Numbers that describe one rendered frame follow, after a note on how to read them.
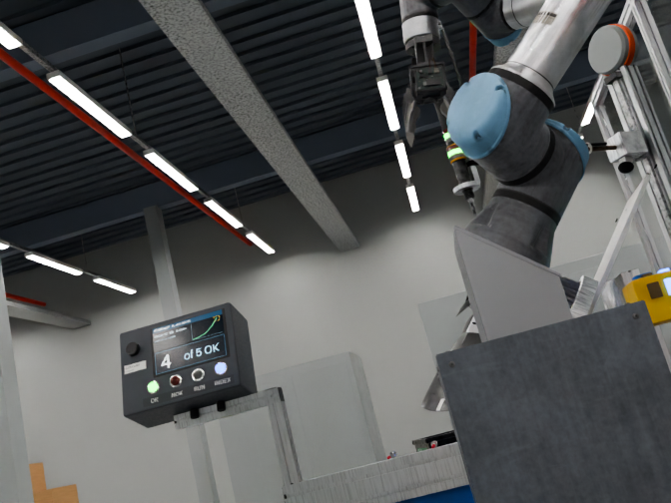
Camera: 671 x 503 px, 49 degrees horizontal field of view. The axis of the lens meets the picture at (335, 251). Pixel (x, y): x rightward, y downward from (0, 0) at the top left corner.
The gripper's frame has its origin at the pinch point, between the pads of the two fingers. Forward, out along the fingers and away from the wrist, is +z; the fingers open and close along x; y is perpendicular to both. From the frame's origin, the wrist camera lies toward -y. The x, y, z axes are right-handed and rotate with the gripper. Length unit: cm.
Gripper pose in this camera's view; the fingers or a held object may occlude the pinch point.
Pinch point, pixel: (433, 141)
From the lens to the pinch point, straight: 153.5
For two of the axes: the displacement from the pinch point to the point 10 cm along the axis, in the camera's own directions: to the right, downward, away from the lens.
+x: 9.9, -1.1, -1.0
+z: 1.0, 9.9, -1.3
